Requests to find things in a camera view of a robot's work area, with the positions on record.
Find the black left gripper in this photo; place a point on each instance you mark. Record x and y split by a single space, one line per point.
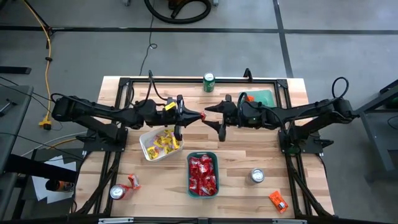
164 116

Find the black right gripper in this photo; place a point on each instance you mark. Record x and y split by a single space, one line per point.
234 115

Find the orange Reese's pack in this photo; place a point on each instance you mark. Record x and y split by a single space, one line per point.
276 199
134 182
249 99

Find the white plastic bin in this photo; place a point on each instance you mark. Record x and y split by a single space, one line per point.
144 138

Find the silver soda can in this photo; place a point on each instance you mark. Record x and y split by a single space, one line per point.
257 175

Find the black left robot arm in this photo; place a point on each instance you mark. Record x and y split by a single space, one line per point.
93 110

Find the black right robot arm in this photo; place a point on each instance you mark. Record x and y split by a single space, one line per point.
298 113

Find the yellow gripper tag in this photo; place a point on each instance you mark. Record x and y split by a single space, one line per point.
170 105

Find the green Sprite can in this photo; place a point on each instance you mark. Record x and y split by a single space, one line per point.
209 84

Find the green plastic bin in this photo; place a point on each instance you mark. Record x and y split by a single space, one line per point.
264 98
202 153

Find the orange shop vacuum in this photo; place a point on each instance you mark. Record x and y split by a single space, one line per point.
180 21

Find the red soda can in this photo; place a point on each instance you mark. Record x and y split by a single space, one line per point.
117 192

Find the grey stand leg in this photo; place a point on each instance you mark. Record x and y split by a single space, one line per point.
215 2

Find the dark bottle orange label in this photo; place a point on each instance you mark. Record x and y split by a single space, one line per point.
59 186

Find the white paper sheet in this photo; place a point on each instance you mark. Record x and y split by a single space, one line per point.
53 189

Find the black bar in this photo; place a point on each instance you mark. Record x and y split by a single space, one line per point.
37 168

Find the black tripod stand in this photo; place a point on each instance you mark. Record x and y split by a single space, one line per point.
43 21

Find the grey side table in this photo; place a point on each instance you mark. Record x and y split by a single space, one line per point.
12 124

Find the black floor strip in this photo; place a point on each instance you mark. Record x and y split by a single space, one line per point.
15 70

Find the grey metal tool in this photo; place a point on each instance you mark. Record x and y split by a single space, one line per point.
6 107

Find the black aluminium table frame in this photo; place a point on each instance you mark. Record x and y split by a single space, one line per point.
186 80

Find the dark grey desk frame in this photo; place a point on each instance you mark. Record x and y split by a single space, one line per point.
377 143

